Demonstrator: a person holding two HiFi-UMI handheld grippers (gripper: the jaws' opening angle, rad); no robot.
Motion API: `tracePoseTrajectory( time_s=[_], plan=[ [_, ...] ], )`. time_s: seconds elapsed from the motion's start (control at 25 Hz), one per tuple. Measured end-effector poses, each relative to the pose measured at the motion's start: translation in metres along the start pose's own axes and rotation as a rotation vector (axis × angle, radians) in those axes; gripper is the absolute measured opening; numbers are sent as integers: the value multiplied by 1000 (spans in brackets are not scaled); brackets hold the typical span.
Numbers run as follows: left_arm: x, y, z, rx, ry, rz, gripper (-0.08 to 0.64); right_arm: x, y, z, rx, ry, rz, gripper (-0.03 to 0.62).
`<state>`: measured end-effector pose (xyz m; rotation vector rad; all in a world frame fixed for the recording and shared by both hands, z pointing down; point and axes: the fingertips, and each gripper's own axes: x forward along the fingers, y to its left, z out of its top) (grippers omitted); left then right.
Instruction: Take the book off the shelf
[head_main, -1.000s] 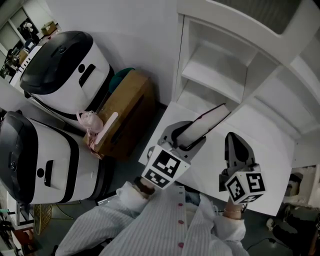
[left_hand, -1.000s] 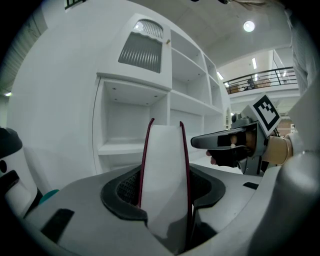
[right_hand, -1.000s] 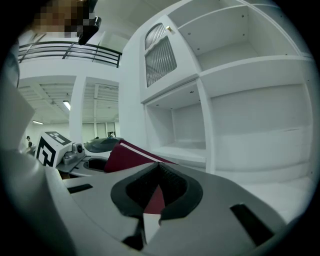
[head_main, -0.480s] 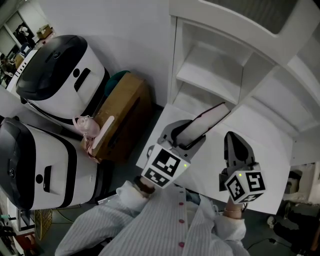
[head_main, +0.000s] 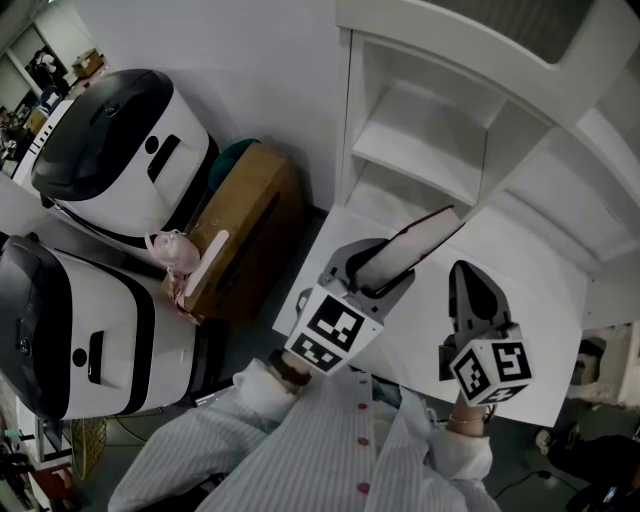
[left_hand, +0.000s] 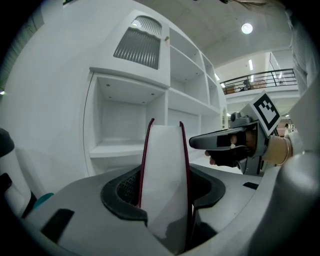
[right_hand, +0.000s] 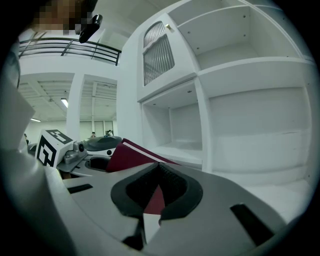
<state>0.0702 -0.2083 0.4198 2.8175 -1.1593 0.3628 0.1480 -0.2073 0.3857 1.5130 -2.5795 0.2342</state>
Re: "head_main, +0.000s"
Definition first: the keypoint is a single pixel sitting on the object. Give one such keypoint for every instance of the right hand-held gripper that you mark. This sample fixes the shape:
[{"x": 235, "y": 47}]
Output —
[{"x": 507, "y": 362}]

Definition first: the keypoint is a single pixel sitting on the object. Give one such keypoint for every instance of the dark brown wrist watch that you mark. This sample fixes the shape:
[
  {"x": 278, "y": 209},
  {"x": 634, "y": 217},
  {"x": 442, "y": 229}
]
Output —
[{"x": 290, "y": 370}]

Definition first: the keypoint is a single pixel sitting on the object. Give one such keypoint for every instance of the white desk with shelf hutch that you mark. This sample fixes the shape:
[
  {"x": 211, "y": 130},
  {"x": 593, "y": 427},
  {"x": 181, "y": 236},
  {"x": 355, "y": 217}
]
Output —
[{"x": 525, "y": 310}]

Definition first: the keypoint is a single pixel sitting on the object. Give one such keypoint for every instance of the person's right forearm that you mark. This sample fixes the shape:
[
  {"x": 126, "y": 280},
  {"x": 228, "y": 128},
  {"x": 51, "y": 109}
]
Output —
[{"x": 460, "y": 450}]

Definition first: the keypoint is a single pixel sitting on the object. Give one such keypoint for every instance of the person's left forearm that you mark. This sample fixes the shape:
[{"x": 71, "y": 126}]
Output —
[{"x": 260, "y": 395}]

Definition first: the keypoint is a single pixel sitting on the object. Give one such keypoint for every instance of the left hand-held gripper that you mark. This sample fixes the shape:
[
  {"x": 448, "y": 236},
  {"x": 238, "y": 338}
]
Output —
[{"x": 330, "y": 325}]

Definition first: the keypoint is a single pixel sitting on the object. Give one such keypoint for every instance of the white carved dressing table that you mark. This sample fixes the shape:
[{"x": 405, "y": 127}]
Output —
[{"x": 615, "y": 365}]

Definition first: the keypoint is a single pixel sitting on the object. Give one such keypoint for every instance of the person's striped white shirt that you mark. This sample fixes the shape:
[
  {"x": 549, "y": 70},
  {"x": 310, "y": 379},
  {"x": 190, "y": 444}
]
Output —
[{"x": 310, "y": 450}]

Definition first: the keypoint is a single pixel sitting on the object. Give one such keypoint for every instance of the dark green round cushion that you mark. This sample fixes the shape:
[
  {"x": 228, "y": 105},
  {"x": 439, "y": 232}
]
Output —
[{"x": 227, "y": 160}]

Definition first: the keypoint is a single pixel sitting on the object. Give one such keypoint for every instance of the white and black robot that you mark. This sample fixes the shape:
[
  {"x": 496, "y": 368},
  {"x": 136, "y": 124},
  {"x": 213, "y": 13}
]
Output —
[
  {"x": 135, "y": 200},
  {"x": 115, "y": 325}
]

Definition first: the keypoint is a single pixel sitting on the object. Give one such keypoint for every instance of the dark red hardcover book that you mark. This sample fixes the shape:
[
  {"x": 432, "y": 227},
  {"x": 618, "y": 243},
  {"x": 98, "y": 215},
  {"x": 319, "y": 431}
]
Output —
[{"x": 415, "y": 245}]

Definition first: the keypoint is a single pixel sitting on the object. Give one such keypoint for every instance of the white frosted glass cabinet door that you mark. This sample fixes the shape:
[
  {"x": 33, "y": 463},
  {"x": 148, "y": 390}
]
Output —
[{"x": 390, "y": 15}]

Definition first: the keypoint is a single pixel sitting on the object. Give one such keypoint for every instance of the pale pink flat stick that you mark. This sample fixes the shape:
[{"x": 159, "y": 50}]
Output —
[{"x": 207, "y": 260}]

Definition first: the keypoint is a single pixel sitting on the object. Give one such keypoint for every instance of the white shelf compartment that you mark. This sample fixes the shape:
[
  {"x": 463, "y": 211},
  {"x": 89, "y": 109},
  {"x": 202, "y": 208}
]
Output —
[{"x": 425, "y": 135}]

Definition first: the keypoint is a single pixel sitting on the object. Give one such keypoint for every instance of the small brown cardboard box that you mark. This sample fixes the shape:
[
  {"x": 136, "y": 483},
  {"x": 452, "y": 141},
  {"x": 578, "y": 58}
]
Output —
[{"x": 87, "y": 64}]

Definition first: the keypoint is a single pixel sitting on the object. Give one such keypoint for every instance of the pink cloth bundle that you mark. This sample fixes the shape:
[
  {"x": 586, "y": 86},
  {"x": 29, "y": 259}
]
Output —
[{"x": 172, "y": 250}]

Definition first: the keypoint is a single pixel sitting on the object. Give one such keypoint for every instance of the white side table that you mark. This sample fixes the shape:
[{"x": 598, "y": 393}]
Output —
[{"x": 30, "y": 145}]

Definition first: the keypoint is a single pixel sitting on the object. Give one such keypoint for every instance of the large brown cardboard box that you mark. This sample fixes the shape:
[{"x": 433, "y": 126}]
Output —
[{"x": 250, "y": 210}]

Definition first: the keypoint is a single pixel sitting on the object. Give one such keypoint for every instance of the blue chair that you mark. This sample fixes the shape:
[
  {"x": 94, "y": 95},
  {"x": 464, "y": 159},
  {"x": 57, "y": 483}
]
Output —
[{"x": 50, "y": 97}]

